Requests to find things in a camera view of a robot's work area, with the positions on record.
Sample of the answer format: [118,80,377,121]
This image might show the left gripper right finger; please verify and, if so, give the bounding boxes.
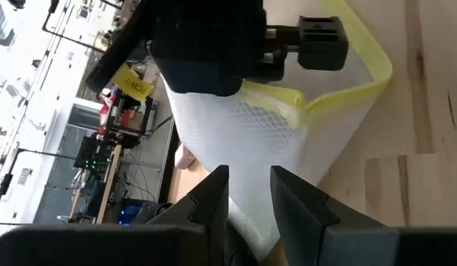
[271,165,387,266]

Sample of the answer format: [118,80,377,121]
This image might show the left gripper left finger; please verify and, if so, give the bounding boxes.
[146,165,239,266]

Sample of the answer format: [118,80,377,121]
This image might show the black pipe stand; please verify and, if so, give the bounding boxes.
[0,147,78,225]

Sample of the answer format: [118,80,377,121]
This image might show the blue-lit computer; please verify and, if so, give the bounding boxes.
[115,199,155,226]

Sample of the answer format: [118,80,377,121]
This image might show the black rack with red items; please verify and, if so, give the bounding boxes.
[97,86,155,149]

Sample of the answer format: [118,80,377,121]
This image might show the black aluminium table frame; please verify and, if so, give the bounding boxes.
[158,117,182,204]

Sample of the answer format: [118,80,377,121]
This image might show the black computer green lights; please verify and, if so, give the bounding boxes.
[73,136,113,173]

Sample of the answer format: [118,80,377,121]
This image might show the wooden plank table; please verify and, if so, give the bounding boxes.
[69,143,123,225]

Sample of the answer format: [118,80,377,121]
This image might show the yellow PCB label tag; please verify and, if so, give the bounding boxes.
[110,63,155,101]

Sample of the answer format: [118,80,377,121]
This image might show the white mesh pouch yellow trim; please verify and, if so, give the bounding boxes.
[161,0,394,262]

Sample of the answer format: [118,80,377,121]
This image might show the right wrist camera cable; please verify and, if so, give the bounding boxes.
[84,0,158,93]

